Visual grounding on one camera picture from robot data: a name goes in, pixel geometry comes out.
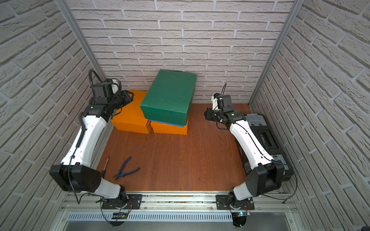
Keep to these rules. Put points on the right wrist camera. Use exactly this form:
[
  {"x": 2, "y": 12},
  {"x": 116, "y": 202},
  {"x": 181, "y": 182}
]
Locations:
[{"x": 222, "y": 102}]

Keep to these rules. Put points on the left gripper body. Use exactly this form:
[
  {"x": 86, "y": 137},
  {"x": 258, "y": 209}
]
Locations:
[{"x": 125, "y": 97}]

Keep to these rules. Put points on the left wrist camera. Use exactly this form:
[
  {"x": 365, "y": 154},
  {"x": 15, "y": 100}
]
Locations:
[{"x": 103, "y": 91}]

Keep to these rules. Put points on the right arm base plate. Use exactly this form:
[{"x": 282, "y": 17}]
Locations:
[{"x": 235, "y": 202}]

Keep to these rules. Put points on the aluminium front rail frame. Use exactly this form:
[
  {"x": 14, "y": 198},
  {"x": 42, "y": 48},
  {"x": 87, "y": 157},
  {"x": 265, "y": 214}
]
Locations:
[{"x": 177, "y": 206}]

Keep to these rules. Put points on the black plastic toolbox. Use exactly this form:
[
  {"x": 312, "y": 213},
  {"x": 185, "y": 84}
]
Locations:
[{"x": 263, "y": 132}]

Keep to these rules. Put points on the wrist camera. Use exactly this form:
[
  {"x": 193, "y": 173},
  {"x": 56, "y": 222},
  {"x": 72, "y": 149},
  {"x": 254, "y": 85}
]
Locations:
[
  {"x": 103, "y": 91},
  {"x": 222, "y": 102}
]

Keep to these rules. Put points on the right corner aluminium post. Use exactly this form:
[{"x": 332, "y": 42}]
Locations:
[{"x": 276, "y": 48}]

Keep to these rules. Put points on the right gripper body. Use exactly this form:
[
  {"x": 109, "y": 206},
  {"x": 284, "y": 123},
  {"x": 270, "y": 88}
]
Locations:
[{"x": 213, "y": 115}]

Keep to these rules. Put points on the orange shoebox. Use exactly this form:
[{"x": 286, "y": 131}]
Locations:
[
  {"x": 131, "y": 118},
  {"x": 166, "y": 129}
]

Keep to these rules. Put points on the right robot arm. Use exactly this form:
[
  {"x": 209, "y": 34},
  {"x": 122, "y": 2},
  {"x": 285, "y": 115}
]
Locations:
[{"x": 265, "y": 173}]

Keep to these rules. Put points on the corner aluminium post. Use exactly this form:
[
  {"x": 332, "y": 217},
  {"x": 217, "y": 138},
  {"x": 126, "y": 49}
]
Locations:
[
  {"x": 276, "y": 48},
  {"x": 76, "y": 29}
]

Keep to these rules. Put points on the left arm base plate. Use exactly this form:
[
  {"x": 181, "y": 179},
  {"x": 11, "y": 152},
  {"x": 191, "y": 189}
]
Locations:
[{"x": 121, "y": 201}]

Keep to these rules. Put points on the black handled screwdriver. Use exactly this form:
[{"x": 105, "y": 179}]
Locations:
[{"x": 103, "y": 172}]

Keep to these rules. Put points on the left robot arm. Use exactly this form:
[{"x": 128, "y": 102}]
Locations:
[{"x": 74, "y": 173}]

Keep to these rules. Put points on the blue shoebox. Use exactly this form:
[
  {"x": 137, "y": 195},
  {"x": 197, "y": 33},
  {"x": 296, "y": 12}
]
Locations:
[{"x": 166, "y": 123}]

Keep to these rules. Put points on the green shoebox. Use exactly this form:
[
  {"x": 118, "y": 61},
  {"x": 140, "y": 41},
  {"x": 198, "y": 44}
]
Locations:
[{"x": 170, "y": 97}]

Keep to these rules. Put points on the left corner aluminium post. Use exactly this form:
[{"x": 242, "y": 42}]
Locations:
[{"x": 76, "y": 29}]

